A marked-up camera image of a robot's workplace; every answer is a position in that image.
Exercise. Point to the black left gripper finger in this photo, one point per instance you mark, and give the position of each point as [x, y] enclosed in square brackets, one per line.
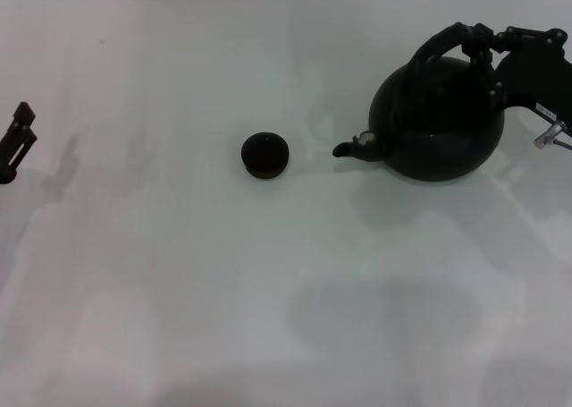
[20, 141]

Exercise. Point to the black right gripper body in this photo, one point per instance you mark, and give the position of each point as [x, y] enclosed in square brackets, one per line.
[536, 76]

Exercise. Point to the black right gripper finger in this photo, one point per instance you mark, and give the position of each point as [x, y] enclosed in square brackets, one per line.
[491, 82]
[514, 38]

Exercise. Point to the dark brown teacup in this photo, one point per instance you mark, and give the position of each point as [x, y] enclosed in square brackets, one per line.
[264, 154]

